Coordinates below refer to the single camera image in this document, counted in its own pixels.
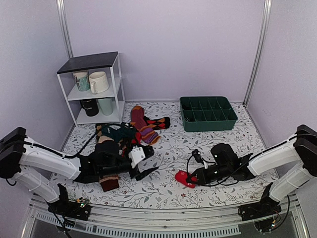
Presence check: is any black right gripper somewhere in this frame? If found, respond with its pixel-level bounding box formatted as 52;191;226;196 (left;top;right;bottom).
187;164;232;185

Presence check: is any red sock pair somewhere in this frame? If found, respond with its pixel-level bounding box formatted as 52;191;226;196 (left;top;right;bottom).
175;170;197;188

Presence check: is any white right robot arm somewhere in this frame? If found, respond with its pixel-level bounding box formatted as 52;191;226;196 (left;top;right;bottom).
186;124;317;216

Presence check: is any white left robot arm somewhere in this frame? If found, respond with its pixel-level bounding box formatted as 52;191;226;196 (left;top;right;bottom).
0;127;157;215

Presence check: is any brown striped sock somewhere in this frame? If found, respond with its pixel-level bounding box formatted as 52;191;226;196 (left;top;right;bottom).
99;175;119;192

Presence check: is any single red sock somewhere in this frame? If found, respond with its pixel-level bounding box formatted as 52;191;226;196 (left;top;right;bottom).
128;131;142;148

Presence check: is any maroon purple striped sock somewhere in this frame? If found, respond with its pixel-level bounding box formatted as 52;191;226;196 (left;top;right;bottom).
130;106;160;145

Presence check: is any dark teal sock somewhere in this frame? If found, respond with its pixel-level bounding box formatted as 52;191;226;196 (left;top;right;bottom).
101;122;136;142

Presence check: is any floral white table mat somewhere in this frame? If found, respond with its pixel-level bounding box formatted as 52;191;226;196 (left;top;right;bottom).
51;102;277;209

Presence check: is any black orange argyle sock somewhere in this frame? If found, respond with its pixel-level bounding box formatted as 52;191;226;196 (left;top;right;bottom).
143;116;170;130

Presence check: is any green divided organizer tray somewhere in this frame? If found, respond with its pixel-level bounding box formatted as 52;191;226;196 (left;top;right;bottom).
180;96;238;132

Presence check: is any mint green mug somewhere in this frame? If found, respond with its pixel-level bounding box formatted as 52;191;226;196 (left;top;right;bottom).
98;98;113;116

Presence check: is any black mug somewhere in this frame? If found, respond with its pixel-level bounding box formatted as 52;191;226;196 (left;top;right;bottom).
80;99;99;117

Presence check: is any cream white mug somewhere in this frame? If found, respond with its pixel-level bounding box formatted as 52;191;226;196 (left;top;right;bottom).
89;71;109;94

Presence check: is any white shelf black top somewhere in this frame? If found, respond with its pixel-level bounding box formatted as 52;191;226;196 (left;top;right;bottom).
56;52;125;126

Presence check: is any teal patterned mug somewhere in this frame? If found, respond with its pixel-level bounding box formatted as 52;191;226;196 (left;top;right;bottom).
73;71;90;92

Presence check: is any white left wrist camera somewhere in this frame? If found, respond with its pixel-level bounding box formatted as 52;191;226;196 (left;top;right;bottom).
128;146;145;169

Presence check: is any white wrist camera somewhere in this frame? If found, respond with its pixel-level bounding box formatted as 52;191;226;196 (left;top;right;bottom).
192;149;209;169
128;146;145;169

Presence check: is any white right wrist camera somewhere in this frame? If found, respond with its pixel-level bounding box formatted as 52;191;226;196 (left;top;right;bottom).
192;149;209;169

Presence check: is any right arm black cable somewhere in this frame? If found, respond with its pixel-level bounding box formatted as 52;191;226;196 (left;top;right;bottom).
185;153;240;187

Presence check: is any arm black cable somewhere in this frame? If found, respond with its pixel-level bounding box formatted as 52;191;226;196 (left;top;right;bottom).
185;153;240;187
22;123;142;159

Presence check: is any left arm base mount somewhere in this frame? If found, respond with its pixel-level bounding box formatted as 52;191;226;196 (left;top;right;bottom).
48;183;92;221

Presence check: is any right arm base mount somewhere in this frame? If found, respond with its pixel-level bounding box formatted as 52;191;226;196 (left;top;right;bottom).
238;183;290;233

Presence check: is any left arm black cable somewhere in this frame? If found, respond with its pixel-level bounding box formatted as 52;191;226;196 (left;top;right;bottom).
22;123;142;159

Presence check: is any aluminium front rail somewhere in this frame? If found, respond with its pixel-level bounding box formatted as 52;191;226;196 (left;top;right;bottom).
21;192;312;238

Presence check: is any right corner metal post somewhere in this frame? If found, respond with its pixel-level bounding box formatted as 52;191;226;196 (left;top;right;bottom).
243;0;272;108

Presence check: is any corner metal post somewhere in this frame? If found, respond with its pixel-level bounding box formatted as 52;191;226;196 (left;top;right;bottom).
56;0;73;59
243;0;272;108

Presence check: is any left corner metal post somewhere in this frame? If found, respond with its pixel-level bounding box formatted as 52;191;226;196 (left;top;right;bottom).
56;0;73;59

